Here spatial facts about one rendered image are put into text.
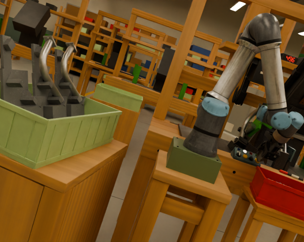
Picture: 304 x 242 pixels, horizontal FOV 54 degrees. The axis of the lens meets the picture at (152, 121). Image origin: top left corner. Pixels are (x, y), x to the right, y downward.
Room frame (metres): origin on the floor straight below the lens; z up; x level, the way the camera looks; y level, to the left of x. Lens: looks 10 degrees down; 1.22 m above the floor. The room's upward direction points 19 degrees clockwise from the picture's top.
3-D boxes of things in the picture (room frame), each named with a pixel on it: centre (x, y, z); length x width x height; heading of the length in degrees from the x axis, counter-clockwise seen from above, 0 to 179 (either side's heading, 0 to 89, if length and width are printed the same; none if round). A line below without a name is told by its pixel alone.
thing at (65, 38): (11.17, 2.91, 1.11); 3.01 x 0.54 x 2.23; 93
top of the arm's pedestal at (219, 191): (1.28, -0.24, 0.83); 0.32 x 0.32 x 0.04; 89
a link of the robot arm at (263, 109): (1.38, -0.51, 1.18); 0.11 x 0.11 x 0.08; 86
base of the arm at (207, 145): (1.28, -0.24, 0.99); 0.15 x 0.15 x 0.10
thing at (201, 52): (8.88, 0.40, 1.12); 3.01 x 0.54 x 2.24; 93
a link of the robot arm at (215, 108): (1.29, -0.24, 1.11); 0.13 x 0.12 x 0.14; 176
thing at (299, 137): (1.82, -0.82, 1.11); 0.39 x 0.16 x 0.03; 1
